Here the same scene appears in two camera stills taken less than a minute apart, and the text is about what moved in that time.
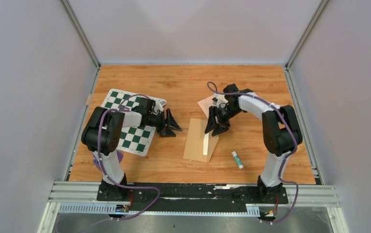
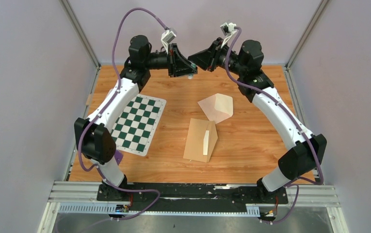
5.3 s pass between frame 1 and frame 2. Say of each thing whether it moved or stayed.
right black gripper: moved
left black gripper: moved
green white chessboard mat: stayed
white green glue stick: moved
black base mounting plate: stayed
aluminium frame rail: stayed
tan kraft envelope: stayed
